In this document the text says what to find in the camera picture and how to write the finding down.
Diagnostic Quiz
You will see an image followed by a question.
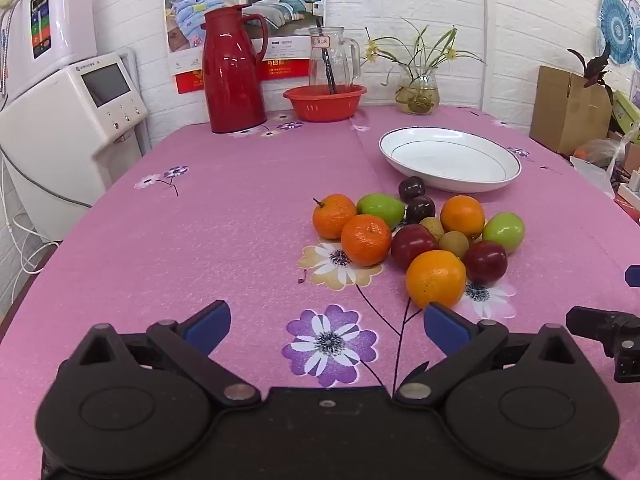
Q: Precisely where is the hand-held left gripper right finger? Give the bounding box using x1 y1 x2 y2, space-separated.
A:
394 302 596 406

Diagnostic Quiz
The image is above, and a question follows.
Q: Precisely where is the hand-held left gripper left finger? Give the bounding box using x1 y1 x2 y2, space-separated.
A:
59 300 262 406

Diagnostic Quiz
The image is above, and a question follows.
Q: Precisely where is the orange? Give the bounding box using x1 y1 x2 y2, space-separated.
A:
405 250 467 310
440 195 486 240

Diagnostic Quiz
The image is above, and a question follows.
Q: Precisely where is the brown kiwi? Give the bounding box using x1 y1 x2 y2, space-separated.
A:
439 231 470 260

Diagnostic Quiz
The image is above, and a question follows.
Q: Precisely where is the brown longan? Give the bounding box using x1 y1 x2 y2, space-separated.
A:
419 216 445 242

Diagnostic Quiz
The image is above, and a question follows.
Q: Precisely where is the green apple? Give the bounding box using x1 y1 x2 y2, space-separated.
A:
356 193 406 229
482 212 526 254

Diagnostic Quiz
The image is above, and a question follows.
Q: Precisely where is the dark purple plum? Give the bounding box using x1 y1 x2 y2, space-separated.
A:
406 196 436 225
398 177 426 204

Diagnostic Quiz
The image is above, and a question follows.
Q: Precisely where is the small tangerine with stem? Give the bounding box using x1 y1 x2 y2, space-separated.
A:
312 193 357 240

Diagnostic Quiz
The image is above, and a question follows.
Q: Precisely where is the white plate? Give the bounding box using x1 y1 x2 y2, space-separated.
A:
378 127 522 193

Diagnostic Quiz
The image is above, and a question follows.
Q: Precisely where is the pink floral tablecloth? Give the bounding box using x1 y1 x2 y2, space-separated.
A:
0 105 640 461

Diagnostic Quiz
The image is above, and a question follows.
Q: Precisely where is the white plastic container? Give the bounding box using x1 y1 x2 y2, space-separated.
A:
570 156 616 200

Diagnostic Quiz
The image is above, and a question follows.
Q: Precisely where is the clear plastic bag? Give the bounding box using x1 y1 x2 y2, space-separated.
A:
574 137 626 171

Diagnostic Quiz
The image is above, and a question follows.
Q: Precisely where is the green box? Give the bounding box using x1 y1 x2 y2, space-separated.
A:
611 90 640 133

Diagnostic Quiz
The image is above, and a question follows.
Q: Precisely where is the cardboard box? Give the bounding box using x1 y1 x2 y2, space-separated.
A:
530 65 613 156

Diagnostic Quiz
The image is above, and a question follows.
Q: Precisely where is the purple leaf plant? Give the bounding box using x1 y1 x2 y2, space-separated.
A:
567 42 616 106

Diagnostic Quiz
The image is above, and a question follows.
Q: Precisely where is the glass vase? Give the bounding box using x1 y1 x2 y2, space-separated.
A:
395 72 441 115

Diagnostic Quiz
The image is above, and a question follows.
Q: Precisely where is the red thermos jug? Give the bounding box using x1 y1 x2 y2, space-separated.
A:
202 4 270 134

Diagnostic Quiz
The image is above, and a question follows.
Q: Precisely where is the red plastic basin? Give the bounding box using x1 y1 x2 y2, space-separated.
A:
283 85 367 123

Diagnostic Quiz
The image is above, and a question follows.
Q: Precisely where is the white dispenser with screen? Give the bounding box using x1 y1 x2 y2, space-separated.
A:
0 51 150 242

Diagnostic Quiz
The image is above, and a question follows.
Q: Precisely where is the glass pitcher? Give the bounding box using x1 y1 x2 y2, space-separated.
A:
308 26 361 92

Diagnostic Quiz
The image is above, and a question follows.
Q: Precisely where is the black stirring stick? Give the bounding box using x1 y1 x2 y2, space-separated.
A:
315 19 337 95

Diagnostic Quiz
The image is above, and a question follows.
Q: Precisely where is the green flowering plant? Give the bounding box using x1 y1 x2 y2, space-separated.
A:
361 17 487 91

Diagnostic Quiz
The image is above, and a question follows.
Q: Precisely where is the white water purifier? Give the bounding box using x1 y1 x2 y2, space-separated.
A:
0 0 98 101

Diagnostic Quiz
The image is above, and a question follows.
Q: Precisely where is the blue round wall decoration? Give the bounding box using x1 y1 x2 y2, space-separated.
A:
597 0 637 66
627 0 640 68

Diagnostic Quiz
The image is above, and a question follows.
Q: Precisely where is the white wall pipe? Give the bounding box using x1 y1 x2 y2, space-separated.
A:
479 0 491 111

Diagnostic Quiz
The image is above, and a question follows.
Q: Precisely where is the wall poster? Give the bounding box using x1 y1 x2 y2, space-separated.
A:
161 0 327 95

